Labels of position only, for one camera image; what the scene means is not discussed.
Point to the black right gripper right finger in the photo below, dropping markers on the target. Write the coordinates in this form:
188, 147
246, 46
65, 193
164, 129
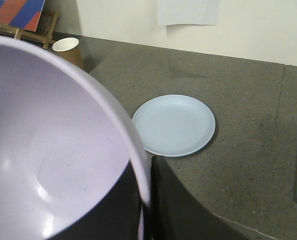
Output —
177, 215

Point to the black right gripper left finger in bowl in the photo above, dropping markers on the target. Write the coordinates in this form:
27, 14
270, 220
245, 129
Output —
118, 216

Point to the purple plastic bowl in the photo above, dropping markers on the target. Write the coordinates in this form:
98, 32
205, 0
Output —
64, 142

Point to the brown paper cup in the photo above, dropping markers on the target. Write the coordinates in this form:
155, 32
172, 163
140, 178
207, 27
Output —
69, 49

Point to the light blue plate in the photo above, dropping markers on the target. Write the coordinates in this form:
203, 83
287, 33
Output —
174, 125

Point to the wooden rack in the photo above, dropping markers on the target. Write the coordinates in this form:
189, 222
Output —
44, 31

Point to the white paper sheet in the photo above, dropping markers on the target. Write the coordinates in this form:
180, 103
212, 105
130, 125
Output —
188, 12

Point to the red blue board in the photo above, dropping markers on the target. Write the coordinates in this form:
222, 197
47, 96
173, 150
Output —
24, 14

